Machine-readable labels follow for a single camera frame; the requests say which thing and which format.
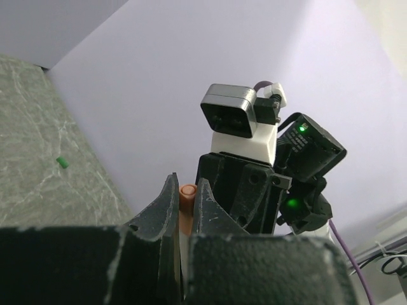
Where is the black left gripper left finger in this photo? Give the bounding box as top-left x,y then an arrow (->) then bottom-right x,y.
1,174 -> 180,304

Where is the white pen pink end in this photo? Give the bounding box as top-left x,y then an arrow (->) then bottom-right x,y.
179,232 -> 190,297

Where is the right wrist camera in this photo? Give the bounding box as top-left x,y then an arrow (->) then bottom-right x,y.
200,81 -> 287,165

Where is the orange pen cap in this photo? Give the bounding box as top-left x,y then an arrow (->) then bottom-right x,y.
179,184 -> 197,236

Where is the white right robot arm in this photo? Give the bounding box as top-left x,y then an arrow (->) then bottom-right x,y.
197,112 -> 347,234

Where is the green pen cap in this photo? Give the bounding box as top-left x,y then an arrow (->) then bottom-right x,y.
56,156 -> 69,169

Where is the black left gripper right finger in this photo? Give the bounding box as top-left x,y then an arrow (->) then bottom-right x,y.
185,179 -> 358,304

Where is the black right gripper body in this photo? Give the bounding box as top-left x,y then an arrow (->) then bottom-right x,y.
197,152 -> 293,234

